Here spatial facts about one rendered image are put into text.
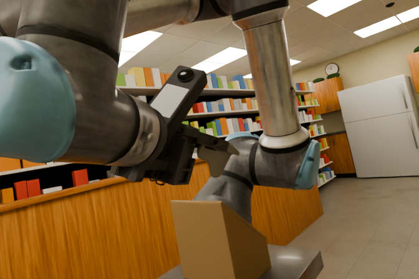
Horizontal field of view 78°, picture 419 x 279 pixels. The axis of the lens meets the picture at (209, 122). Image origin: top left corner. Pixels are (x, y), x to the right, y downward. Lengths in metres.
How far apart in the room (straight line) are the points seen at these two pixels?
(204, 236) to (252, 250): 0.11
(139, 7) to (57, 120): 0.29
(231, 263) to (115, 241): 1.34
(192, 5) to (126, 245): 1.61
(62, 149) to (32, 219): 1.51
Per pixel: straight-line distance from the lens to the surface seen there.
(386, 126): 5.81
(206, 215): 0.59
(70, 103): 0.19
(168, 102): 0.34
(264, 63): 0.55
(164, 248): 2.06
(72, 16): 0.22
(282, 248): 0.78
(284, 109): 0.57
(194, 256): 0.67
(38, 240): 1.72
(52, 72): 0.19
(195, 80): 0.36
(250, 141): 0.69
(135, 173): 0.30
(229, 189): 0.62
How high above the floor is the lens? 1.24
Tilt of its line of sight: 5 degrees up
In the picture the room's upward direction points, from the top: 11 degrees counter-clockwise
